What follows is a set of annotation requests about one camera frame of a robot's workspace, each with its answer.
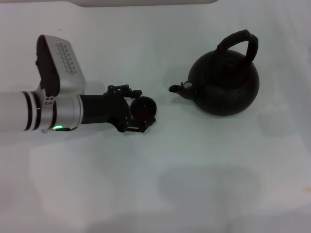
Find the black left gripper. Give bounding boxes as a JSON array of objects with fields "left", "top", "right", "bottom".
[{"left": 79, "top": 83, "right": 156, "bottom": 133}]

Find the small dark teacup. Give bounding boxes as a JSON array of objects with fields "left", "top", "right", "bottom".
[{"left": 130, "top": 96, "right": 157, "bottom": 121}]

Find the black round teapot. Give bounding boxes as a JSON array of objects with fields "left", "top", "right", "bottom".
[{"left": 168, "top": 29, "right": 260, "bottom": 117}]

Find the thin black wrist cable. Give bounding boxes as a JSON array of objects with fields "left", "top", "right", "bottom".
[{"left": 55, "top": 125, "right": 79, "bottom": 132}]

